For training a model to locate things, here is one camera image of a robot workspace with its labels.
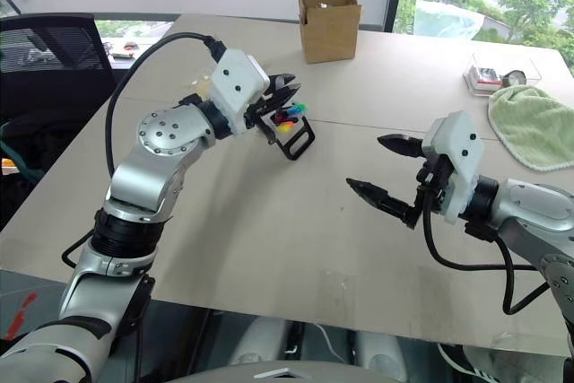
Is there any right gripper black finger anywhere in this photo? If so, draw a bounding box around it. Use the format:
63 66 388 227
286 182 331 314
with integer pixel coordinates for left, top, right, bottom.
345 178 422 231
378 133 425 160

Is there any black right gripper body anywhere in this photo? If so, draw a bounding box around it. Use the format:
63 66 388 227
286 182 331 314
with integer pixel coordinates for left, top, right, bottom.
415 154 455 218

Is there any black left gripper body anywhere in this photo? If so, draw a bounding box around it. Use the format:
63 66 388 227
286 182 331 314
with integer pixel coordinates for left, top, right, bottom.
244 85 289 131

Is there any black mesh pen holder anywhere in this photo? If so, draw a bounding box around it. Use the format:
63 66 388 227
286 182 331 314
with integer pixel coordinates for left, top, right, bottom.
257 112 317 161

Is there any brown cardboard box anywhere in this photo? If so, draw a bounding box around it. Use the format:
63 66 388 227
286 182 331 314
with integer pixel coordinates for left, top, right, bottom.
298 0 363 65

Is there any clear plastic box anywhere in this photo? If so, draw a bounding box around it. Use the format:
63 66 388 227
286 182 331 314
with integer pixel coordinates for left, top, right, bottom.
463 51 543 98

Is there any light green towel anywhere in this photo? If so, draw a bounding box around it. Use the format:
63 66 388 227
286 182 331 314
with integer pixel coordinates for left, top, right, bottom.
487 85 574 172

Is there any grey rounded robot leg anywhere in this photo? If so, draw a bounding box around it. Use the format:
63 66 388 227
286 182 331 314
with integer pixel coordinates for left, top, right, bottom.
353 331 407 380
230 318 293 367

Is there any white shoe with black stripes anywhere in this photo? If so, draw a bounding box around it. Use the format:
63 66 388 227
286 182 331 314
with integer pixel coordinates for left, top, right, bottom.
437 342 494 383

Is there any grey robot torso top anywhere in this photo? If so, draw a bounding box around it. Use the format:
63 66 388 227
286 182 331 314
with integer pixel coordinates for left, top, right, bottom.
177 358 404 383

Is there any black mesh office chair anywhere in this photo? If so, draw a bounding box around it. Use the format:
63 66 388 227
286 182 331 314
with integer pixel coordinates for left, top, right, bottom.
0 13 117 231

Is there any red tape strip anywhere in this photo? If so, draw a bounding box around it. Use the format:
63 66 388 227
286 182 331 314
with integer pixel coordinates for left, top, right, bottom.
4 292 39 340

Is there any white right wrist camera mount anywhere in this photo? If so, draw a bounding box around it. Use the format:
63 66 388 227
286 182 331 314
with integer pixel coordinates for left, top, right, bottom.
421 110 485 225

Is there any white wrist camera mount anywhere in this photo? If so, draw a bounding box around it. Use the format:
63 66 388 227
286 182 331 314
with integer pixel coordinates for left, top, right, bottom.
421 110 485 225
208 48 272 135

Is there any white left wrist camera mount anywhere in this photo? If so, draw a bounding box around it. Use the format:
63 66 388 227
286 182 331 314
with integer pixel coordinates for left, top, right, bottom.
208 48 272 135

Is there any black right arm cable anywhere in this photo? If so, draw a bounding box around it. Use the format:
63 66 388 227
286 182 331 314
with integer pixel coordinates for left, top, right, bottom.
421 185 551 316

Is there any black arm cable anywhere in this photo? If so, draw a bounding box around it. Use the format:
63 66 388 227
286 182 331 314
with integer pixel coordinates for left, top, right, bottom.
60 31 228 270
421 185 551 316

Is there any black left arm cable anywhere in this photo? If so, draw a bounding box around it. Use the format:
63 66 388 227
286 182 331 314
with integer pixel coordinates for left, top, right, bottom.
60 31 228 270

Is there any thin white cable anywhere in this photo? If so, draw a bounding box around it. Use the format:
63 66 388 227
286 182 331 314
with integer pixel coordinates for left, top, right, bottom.
312 323 347 362

